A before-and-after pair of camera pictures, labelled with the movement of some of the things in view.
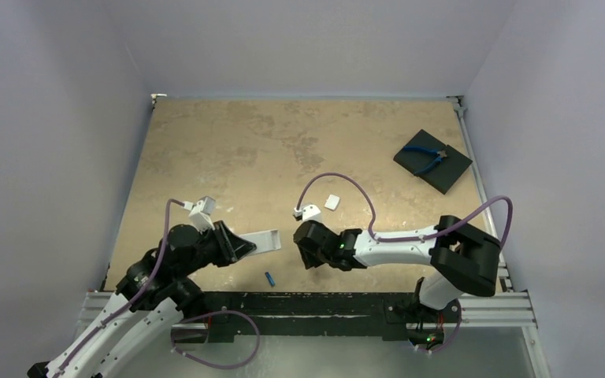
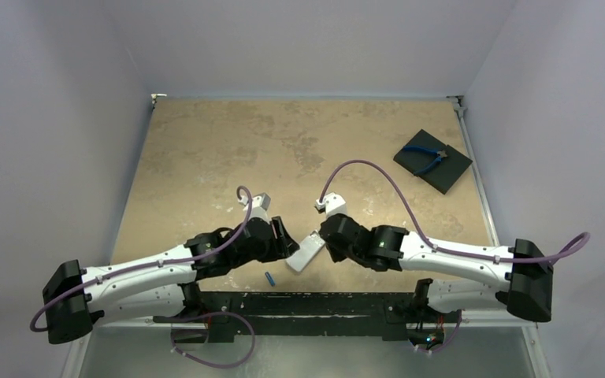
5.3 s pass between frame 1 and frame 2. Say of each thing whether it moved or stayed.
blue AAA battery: stayed
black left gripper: moved
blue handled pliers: stayed
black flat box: stayed
